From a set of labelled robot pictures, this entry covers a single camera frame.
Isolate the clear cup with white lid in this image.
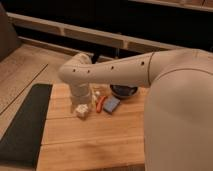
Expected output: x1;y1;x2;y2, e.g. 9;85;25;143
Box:
91;85;106;97

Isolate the dark ceramic bowl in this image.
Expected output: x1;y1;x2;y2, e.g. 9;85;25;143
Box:
110;85;138;99

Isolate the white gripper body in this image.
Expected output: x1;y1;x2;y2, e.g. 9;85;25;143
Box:
69;84;92;110

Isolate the red orange tool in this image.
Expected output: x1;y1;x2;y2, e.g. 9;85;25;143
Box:
96;96;107;113

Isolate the blue sponge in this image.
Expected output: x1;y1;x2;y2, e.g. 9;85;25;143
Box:
103;96;120;113

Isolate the dark floor mat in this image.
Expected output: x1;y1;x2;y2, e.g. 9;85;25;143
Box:
0;84;52;167

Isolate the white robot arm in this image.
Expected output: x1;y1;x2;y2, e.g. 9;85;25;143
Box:
59;48;213;171

